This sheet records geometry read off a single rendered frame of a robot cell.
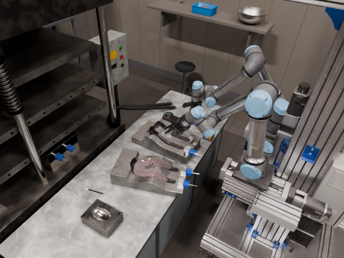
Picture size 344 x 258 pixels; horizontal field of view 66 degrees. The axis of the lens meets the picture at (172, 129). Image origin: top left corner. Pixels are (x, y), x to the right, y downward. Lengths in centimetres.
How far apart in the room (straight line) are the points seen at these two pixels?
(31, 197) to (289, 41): 329
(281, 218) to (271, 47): 263
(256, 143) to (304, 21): 253
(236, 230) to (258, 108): 144
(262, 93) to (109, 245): 117
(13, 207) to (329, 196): 198
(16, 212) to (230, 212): 169
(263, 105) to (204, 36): 300
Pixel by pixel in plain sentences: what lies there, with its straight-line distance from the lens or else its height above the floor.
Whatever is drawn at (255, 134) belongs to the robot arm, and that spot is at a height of 145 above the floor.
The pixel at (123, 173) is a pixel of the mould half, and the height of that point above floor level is 91.
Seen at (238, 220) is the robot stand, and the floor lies 21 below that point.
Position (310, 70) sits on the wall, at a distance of 394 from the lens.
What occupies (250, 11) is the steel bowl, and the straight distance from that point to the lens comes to 356.
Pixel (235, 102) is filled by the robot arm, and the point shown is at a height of 149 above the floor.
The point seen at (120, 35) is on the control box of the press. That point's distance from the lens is 238.
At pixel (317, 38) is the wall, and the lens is 380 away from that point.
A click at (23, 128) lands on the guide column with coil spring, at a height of 128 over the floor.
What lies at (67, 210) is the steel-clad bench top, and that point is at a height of 80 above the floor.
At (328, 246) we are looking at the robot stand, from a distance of 270.
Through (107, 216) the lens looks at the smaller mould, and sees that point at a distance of 174.
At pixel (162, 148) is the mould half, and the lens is 206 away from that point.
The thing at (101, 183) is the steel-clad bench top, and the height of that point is 80.
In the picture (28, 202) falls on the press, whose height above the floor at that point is 78.
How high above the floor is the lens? 231
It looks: 40 degrees down
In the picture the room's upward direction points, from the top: 3 degrees clockwise
